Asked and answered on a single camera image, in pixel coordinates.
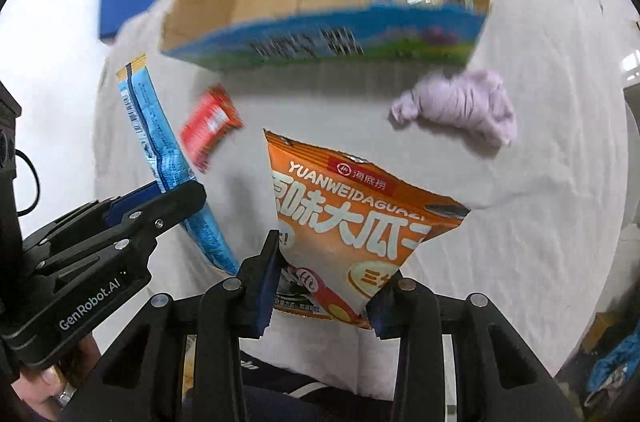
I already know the lilac cloth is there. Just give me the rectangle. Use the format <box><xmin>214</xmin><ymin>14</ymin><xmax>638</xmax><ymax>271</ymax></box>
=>
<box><xmin>390</xmin><ymin>69</ymin><xmax>518</xmax><ymax>148</ymax></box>

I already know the person left hand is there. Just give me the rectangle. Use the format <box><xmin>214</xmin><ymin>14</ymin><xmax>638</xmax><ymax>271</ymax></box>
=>
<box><xmin>12</xmin><ymin>333</ymin><xmax>101</xmax><ymax>421</ymax></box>

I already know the grey table cloth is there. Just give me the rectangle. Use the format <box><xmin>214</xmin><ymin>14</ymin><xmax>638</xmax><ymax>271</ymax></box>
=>
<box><xmin>93</xmin><ymin>0</ymin><xmax>639</xmax><ymax>372</ymax></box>

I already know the orange sunflower seed bag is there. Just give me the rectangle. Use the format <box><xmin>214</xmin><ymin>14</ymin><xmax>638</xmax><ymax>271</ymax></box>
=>
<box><xmin>265</xmin><ymin>132</ymin><xmax>469</xmax><ymax>328</ymax></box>

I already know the long blue snack packet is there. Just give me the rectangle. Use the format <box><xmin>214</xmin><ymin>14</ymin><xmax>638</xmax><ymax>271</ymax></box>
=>
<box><xmin>116</xmin><ymin>54</ymin><xmax>240</xmax><ymax>275</ymax></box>

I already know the red snack bag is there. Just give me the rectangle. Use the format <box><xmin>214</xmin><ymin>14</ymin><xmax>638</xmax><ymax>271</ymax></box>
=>
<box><xmin>180</xmin><ymin>84</ymin><xmax>243</xmax><ymax>173</ymax></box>

